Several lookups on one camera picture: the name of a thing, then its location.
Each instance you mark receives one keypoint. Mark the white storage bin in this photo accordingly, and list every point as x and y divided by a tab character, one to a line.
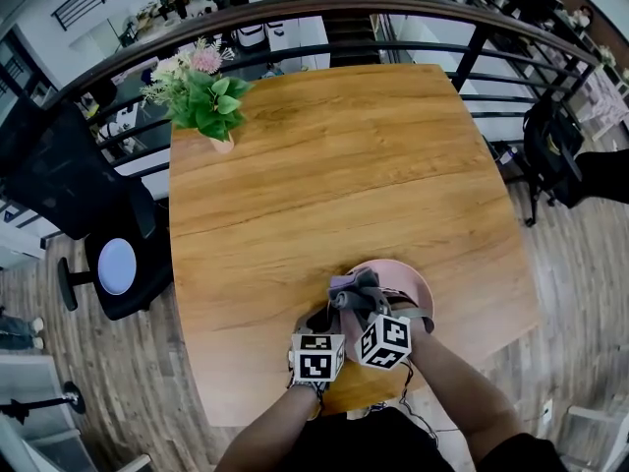
249	37
275	31

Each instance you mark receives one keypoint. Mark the white metal rack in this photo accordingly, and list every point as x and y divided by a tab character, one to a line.
599	421

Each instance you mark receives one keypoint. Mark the black backpack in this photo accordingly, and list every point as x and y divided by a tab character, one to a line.
550	135

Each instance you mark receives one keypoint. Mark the white wall socket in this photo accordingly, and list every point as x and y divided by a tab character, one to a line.
548	408

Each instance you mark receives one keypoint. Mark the pink vase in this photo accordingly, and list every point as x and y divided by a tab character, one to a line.
222	144

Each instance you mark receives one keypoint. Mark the table with pink checked cloth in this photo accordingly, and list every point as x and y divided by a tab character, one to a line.
607	101

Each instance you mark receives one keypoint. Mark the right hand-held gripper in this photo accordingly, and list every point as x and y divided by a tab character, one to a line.
385	342

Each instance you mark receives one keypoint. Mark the black mesh office chair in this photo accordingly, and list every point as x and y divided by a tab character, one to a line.
599	175
64	175

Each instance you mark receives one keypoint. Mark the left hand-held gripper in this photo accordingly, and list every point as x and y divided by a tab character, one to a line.
314	362

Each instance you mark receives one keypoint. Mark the grey cleaning cloth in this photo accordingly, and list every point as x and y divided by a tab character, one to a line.
351	283

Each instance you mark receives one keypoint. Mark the person's black clothing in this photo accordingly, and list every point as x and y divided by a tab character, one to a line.
368	440

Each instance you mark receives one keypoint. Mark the person's right forearm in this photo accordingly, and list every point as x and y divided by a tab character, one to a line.
462	391

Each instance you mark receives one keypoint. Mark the artificial flower bouquet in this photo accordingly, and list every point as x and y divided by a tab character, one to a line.
206	101

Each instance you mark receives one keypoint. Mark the dark staircase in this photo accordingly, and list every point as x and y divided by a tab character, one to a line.
344	17

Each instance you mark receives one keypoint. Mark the small potted flowers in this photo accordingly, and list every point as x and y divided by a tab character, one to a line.
607	56

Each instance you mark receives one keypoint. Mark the black stand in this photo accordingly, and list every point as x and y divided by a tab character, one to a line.
74	396

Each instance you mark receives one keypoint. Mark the wooden-topped black metal railing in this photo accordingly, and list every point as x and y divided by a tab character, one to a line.
344	5

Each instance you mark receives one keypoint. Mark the person's left forearm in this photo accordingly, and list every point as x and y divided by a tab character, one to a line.
270	435

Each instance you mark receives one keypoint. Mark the white round disc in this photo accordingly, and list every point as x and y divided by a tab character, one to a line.
117	267

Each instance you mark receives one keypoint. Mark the pink round plate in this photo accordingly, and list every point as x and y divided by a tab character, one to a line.
408	278

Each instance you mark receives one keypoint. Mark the white panel board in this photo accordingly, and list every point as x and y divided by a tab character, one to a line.
34	391

